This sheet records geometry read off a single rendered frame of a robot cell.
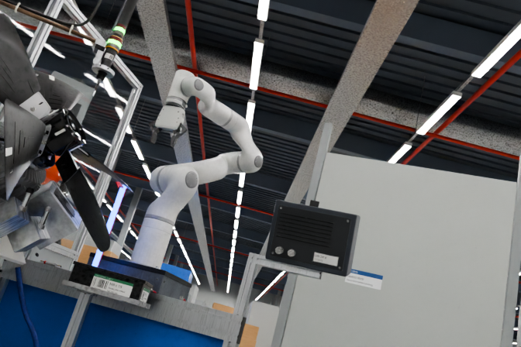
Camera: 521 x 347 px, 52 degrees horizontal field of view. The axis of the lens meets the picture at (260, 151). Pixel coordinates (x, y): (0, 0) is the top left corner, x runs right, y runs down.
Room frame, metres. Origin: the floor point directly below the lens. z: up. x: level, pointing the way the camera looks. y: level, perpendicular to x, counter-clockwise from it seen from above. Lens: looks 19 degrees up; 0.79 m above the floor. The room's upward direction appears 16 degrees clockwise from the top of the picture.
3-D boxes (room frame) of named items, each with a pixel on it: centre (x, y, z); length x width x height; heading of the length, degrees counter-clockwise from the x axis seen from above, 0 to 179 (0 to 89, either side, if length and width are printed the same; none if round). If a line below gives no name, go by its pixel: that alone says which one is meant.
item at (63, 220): (1.61, 0.56, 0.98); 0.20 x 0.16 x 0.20; 72
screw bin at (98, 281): (1.68, 0.32, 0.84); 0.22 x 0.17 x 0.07; 88
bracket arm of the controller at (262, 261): (1.69, -0.17, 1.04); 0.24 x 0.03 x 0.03; 72
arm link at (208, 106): (2.08, 0.28, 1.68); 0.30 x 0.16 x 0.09; 133
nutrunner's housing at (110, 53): (1.55, 0.54, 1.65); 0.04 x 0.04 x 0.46
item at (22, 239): (1.52, 0.56, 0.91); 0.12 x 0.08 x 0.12; 72
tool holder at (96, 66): (1.55, 0.55, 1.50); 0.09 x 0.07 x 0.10; 107
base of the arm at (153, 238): (2.10, 0.31, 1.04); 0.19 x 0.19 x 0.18
